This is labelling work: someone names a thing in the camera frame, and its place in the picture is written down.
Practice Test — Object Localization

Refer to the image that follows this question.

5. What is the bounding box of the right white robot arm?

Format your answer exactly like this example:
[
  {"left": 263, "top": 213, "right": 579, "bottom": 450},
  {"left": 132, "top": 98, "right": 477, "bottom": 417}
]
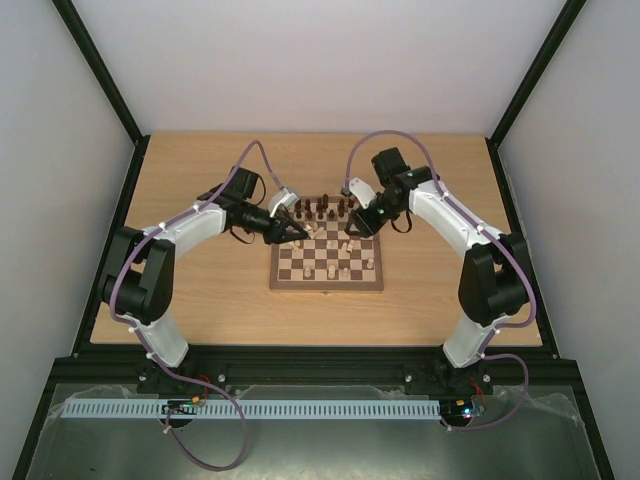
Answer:
[{"left": 343, "top": 148, "right": 537, "bottom": 392}]

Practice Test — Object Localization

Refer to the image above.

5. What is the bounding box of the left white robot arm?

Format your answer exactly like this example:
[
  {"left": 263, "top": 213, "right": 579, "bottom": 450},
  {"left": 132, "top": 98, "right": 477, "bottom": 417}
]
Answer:
[{"left": 97, "top": 168, "right": 308, "bottom": 368}]

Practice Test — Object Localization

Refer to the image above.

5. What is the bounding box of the dark chess pieces row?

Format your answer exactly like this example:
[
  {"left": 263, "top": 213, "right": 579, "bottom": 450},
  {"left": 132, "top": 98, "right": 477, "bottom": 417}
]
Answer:
[{"left": 290, "top": 194, "right": 359, "bottom": 222}]

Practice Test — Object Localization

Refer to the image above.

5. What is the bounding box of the left white pieces pile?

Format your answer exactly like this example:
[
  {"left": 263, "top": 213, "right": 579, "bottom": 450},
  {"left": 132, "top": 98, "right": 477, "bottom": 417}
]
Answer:
[{"left": 289, "top": 226, "right": 325, "bottom": 250}]

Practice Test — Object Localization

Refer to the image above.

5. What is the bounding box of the wooden chess board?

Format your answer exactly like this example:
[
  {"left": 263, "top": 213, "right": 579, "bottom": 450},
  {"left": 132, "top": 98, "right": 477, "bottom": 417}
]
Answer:
[{"left": 269, "top": 219, "right": 384, "bottom": 293}]

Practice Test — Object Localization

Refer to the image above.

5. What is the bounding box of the metal front tray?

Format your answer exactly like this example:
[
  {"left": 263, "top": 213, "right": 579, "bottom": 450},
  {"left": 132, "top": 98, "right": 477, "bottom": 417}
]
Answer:
[{"left": 23, "top": 385, "right": 599, "bottom": 479}]

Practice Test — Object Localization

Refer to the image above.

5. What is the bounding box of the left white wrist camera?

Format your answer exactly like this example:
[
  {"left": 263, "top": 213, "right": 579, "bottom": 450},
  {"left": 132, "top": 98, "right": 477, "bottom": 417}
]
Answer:
[{"left": 268, "top": 187, "right": 300, "bottom": 218}]

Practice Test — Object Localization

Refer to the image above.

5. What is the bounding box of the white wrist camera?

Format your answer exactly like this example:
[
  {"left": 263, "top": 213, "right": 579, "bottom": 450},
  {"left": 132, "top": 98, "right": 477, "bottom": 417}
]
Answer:
[
  {"left": 268, "top": 187, "right": 300, "bottom": 218},
  {"left": 341, "top": 177, "right": 376, "bottom": 209}
]

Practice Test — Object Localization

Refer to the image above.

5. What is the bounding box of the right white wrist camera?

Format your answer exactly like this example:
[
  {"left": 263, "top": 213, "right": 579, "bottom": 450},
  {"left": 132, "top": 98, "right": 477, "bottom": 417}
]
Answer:
[{"left": 341, "top": 177, "right": 376, "bottom": 209}]

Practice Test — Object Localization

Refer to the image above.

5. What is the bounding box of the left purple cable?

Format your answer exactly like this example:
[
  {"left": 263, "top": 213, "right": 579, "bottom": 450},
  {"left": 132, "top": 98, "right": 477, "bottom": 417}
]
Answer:
[{"left": 109, "top": 139, "right": 291, "bottom": 471}]

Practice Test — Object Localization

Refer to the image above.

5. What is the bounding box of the purple cable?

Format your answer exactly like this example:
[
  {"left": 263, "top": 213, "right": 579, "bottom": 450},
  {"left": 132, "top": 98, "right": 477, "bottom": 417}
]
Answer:
[
  {"left": 343, "top": 129, "right": 539, "bottom": 432},
  {"left": 109, "top": 139, "right": 291, "bottom": 471}
]

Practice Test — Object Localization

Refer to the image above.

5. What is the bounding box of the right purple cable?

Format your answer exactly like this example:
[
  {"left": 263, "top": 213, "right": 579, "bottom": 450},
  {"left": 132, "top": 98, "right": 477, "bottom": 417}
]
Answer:
[{"left": 343, "top": 129, "right": 539, "bottom": 432}]

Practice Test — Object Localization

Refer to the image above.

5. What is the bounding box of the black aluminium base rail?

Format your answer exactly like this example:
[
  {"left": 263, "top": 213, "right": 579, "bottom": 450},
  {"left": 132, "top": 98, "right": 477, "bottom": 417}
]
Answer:
[{"left": 47, "top": 345, "right": 584, "bottom": 397}]

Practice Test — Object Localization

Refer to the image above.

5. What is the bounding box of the grey slotted cable duct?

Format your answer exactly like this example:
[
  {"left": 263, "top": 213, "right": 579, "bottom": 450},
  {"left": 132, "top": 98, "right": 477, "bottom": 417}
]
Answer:
[{"left": 61, "top": 399, "right": 441, "bottom": 421}]

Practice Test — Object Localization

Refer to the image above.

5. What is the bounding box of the right black frame post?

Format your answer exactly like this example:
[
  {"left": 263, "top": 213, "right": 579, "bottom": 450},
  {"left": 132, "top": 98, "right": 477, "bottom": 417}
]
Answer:
[{"left": 487, "top": 0, "right": 589, "bottom": 146}]

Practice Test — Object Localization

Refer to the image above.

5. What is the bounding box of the black frame post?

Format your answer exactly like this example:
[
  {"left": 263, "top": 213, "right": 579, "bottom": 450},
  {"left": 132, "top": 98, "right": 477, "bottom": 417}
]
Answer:
[
  {"left": 52, "top": 0, "right": 151, "bottom": 146},
  {"left": 487, "top": 0, "right": 589, "bottom": 146}
]

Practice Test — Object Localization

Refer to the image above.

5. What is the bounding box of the left black frame post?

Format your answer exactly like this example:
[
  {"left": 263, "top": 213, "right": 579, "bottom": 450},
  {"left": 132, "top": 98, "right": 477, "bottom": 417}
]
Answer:
[{"left": 52, "top": 0, "right": 151, "bottom": 146}]

